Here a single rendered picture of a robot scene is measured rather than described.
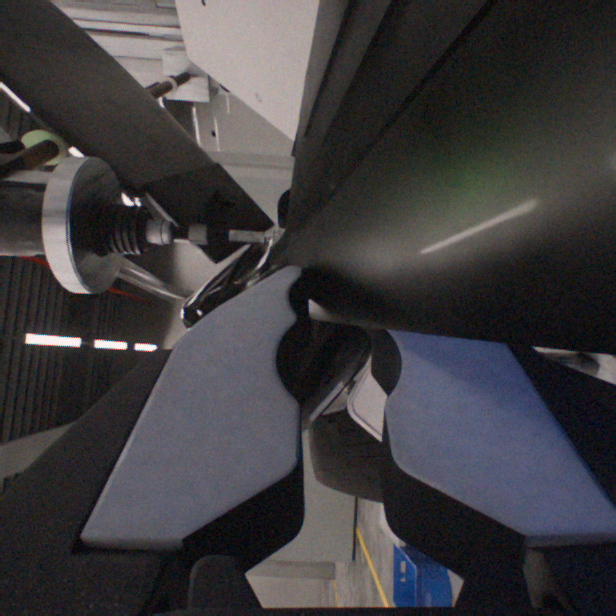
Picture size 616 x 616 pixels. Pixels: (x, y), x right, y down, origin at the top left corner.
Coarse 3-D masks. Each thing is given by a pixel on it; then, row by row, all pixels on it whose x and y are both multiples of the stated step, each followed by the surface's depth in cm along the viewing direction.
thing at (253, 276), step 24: (288, 192) 32; (264, 240) 30; (240, 264) 29; (264, 264) 28; (216, 288) 28; (240, 288) 27; (192, 312) 27; (336, 336) 27; (360, 336) 28; (312, 360) 26; (336, 360) 27; (360, 360) 29; (312, 384) 27; (336, 384) 28; (312, 408) 28
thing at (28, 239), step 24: (0, 192) 22; (24, 192) 22; (0, 216) 22; (24, 216) 22; (96, 216) 22; (120, 216) 22; (144, 216) 23; (0, 240) 22; (24, 240) 22; (96, 240) 22; (120, 240) 23; (144, 240) 23
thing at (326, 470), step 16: (320, 416) 41; (336, 416) 41; (320, 432) 43; (336, 432) 42; (352, 432) 42; (368, 432) 42; (320, 448) 46; (336, 448) 45; (352, 448) 44; (368, 448) 44; (320, 464) 50; (336, 464) 49; (352, 464) 47; (368, 464) 46; (320, 480) 56; (336, 480) 53; (352, 480) 51; (368, 480) 50; (368, 496) 55
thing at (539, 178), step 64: (320, 0) 12; (384, 0) 7; (448, 0) 6; (512, 0) 5; (576, 0) 4; (320, 64) 11; (384, 64) 7; (448, 64) 6; (512, 64) 5; (576, 64) 4; (320, 128) 11; (384, 128) 7; (448, 128) 6; (512, 128) 5; (576, 128) 4; (320, 192) 11; (384, 192) 8; (448, 192) 6; (512, 192) 5; (576, 192) 4; (320, 256) 12; (384, 256) 8; (448, 256) 6; (512, 256) 5; (576, 256) 4; (320, 320) 12; (384, 320) 8; (448, 320) 6; (512, 320) 5; (576, 320) 5
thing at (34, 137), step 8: (160, 80) 62; (168, 80) 62; (176, 88) 62; (24, 136) 34; (32, 136) 34; (40, 136) 34; (48, 136) 34; (56, 136) 34; (0, 144) 33; (8, 144) 33; (16, 144) 34; (24, 144) 34; (32, 144) 34; (56, 144) 34; (64, 144) 34; (0, 152) 33; (8, 152) 33; (16, 152) 34; (64, 152) 34; (56, 160) 35
